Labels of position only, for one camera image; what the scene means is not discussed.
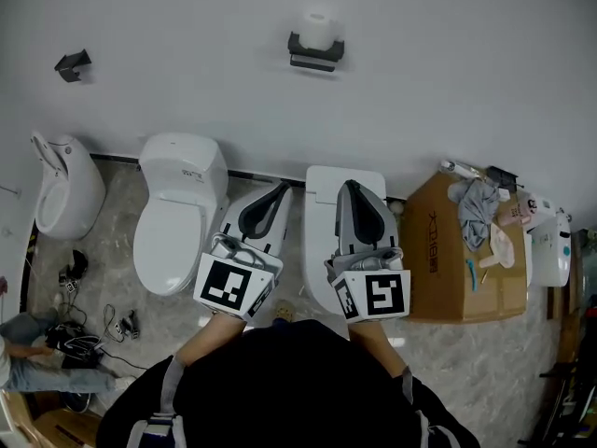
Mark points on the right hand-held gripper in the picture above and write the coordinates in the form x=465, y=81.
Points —
x=382, y=294

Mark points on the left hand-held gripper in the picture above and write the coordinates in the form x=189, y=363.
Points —
x=224, y=285

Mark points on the white toilet paper roll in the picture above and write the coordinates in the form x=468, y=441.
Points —
x=317, y=28

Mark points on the person's right forearm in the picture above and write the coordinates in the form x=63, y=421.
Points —
x=373, y=343

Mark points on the person's left forearm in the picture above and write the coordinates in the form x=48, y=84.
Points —
x=214, y=334

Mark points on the white tankless toilet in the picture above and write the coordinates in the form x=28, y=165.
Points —
x=319, y=231

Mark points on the white toilet with tank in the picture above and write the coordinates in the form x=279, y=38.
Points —
x=172, y=231

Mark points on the brown cardboard box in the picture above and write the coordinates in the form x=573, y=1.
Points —
x=434, y=250

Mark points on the person's shoe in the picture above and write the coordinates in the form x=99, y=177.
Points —
x=284, y=310

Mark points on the grey crumpled cloth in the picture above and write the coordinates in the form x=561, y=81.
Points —
x=476, y=213

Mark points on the white sealant tube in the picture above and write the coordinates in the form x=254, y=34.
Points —
x=462, y=168

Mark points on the beige cloth piece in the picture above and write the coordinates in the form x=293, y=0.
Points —
x=501, y=245

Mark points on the small black metal rack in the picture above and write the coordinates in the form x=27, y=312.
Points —
x=503, y=175

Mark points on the pink packet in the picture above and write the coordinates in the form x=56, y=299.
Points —
x=515, y=214

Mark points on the person's black top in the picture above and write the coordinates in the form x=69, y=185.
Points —
x=289, y=390

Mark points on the white urinal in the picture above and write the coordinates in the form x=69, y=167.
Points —
x=81, y=180

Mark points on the black floor object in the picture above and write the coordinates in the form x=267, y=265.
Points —
x=77, y=264

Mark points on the black equipment pile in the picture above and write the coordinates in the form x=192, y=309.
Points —
x=573, y=390

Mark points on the black wall paper holder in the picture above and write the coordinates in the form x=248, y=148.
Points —
x=322, y=54

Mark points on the white wall appliance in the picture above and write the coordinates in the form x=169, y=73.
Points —
x=552, y=245

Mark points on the black wall bracket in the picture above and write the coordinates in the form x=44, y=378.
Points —
x=72, y=65

